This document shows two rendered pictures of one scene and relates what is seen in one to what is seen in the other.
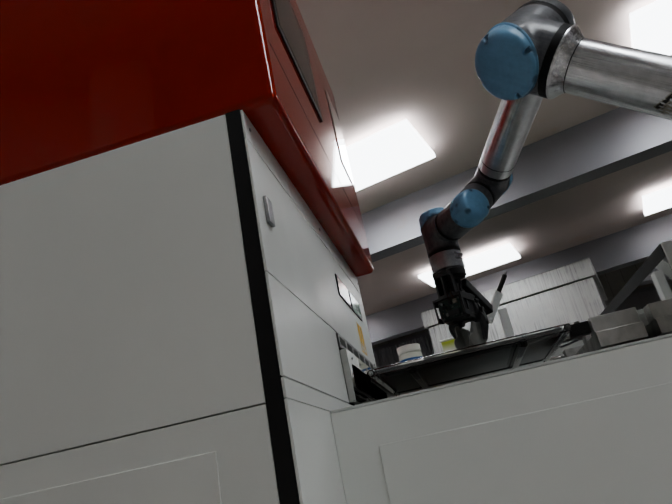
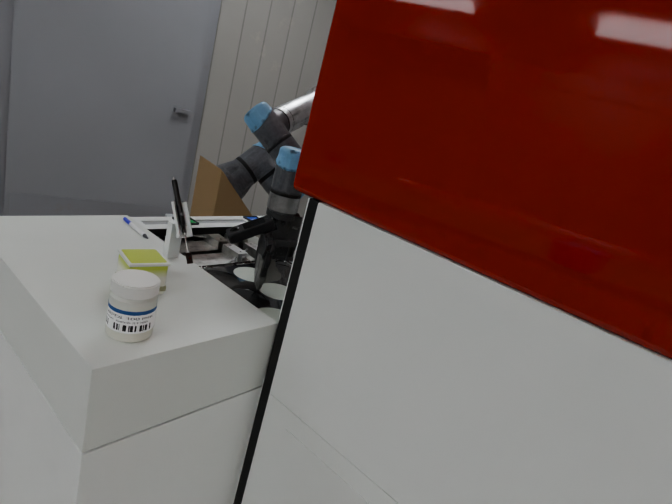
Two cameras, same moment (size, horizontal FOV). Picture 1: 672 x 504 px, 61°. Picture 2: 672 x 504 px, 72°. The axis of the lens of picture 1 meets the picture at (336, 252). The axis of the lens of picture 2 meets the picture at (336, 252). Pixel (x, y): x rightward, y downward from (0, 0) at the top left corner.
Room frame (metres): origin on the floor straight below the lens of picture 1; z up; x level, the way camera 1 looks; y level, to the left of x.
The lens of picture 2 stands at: (2.14, 0.40, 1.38)
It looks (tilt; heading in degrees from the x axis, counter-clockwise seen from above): 17 degrees down; 207
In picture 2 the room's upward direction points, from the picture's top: 15 degrees clockwise
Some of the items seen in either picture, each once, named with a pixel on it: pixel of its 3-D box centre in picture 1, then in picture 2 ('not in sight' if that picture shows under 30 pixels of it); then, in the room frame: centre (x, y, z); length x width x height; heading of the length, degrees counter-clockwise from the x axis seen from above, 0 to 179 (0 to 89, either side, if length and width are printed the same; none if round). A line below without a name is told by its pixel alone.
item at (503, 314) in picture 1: (497, 318); (178, 231); (1.43, -0.37, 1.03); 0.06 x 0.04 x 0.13; 81
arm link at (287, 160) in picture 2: (439, 233); (290, 171); (1.24, -0.25, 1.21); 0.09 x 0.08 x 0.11; 26
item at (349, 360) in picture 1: (369, 388); not in sight; (1.22, -0.01, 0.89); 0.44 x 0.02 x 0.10; 171
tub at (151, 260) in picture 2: (458, 350); (141, 271); (1.59, -0.28, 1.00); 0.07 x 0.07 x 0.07; 72
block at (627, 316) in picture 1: (612, 321); (255, 250); (1.03, -0.46, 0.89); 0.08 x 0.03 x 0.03; 81
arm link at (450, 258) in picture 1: (448, 264); (283, 203); (1.24, -0.25, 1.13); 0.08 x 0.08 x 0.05
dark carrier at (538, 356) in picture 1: (467, 365); (277, 292); (1.21, -0.22, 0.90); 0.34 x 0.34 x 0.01; 81
